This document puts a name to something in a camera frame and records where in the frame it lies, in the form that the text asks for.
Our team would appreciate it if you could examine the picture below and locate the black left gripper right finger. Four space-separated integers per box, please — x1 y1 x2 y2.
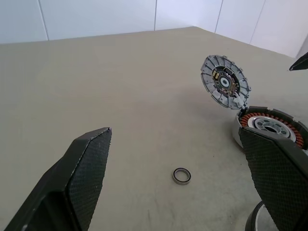
238 126 308 231

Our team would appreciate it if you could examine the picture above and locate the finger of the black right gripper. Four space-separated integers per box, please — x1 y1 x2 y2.
289 51 308 72

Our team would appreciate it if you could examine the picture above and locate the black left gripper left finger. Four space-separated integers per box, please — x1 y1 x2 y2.
4 127 113 231

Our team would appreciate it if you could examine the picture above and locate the black-rimmed silver rotor wheel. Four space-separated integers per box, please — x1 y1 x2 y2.
244 201 281 231

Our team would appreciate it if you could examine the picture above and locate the motor base with copper windings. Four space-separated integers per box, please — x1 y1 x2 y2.
231 105 308 151

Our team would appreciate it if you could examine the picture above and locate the silver motor cover with circuit board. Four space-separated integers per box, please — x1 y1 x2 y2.
199 54 252 111

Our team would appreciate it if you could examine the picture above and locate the small black steel bearing ring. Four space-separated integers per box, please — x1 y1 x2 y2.
172 167 192 185

